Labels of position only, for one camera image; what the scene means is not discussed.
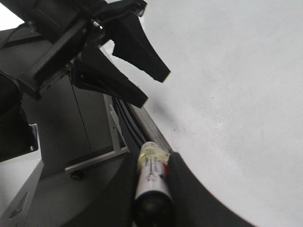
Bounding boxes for white whiteboard marker with tape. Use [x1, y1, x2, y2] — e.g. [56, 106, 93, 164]
[133, 141, 175, 227]

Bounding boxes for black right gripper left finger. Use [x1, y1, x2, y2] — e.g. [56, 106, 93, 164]
[45, 153, 138, 227]

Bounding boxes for aluminium whiteboard tray rail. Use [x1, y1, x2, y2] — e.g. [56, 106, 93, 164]
[111, 94, 176, 154]

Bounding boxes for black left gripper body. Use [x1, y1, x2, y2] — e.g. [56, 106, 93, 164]
[4, 0, 147, 99]

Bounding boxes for white whiteboard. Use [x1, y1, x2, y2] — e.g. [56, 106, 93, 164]
[113, 0, 303, 227]

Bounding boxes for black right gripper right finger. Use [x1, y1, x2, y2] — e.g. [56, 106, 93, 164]
[168, 152, 253, 227]

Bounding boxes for grey metal table frame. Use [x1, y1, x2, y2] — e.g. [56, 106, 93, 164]
[0, 73, 118, 227]

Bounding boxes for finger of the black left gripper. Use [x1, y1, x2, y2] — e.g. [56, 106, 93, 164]
[71, 45, 148, 108]
[105, 14, 170, 82]

